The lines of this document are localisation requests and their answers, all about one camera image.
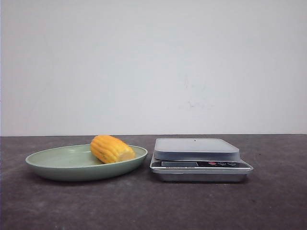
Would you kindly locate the yellow corn cob piece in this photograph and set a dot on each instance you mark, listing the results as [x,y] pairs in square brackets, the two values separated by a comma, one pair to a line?
[109,149]

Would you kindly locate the silver digital kitchen scale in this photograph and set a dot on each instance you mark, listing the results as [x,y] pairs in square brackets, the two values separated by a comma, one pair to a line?
[198,160]

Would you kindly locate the green shallow plate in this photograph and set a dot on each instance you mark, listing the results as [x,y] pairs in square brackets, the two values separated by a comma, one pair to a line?
[76,163]

